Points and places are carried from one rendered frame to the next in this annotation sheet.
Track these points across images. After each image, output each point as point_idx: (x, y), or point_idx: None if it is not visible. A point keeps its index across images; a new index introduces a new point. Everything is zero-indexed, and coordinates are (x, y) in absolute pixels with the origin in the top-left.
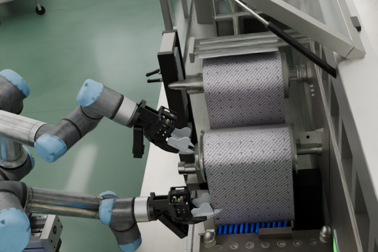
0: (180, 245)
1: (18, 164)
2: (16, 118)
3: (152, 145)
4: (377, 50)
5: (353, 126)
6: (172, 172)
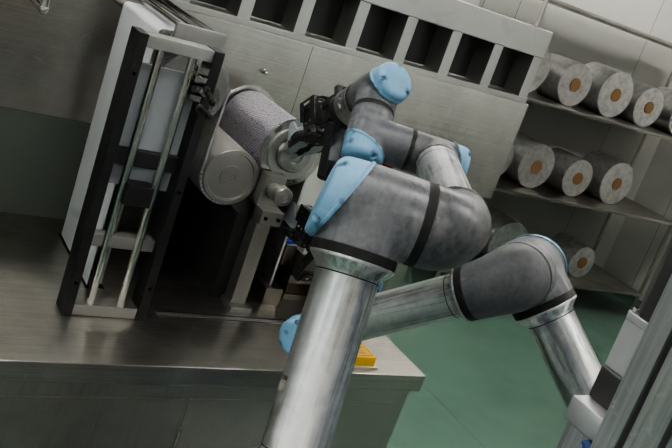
0: (276, 328)
1: None
2: (452, 163)
3: (44, 357)
4: None
5: None
6: (125, 332)
